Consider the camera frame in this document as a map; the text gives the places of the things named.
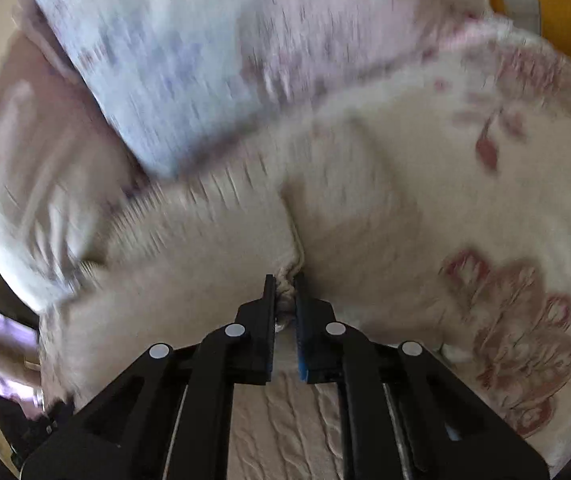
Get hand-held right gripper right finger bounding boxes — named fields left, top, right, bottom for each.
left=294, top=274, right=551, bottom=480

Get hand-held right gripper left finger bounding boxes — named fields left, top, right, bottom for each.
left=20, top=274, right=276, bottom=480

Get beige cable knit sweater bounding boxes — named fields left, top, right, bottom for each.
left=38, top=105, right=446, bottom=480

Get floral quilted bedspread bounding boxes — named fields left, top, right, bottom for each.
left=305, top=12, right=571, bottom=476

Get pink lavender print pillow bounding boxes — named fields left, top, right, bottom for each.
left=0, top=5, right=156, bottom=311

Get pink tree print pillow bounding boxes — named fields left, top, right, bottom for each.
left=28, top=0, right=491, bottom=181

